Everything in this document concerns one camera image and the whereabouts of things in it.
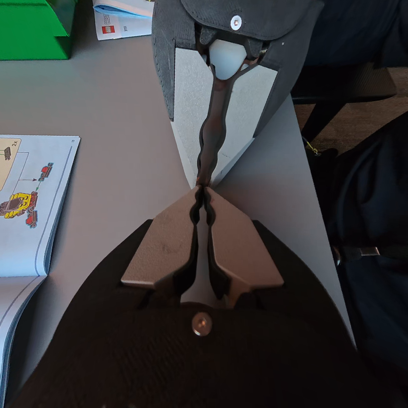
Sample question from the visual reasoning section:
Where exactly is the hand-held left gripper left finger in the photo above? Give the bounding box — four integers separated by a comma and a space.
120, 186, 204, 303

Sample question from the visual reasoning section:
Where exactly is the small folded paper leaflet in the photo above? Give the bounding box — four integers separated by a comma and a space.
92, 0, 156, 41

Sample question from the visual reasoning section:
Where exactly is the person's dark clothing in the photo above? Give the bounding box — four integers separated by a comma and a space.
301, 0, 408, 68

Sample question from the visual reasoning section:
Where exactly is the yellow zipper pull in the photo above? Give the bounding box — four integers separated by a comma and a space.
302, 136, 321, 157

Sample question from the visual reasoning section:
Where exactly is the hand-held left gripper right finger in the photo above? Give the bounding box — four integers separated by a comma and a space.
203, 186, 285, 310

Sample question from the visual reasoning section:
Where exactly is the green box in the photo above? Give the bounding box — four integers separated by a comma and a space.
0, 0, 78, 61

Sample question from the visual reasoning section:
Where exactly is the dark chair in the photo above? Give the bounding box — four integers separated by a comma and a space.
291, 61, 399, 145

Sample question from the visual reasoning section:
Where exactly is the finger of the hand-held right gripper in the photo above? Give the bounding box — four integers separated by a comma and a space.
205, 62, 278, 188
171, 47, 220, 189

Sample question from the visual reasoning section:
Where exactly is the open lego instruction booklet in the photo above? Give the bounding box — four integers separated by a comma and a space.
0, 135, 81, 408

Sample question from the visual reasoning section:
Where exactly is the black backpack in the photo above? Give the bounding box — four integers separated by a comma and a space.
304, 112, 408, 408

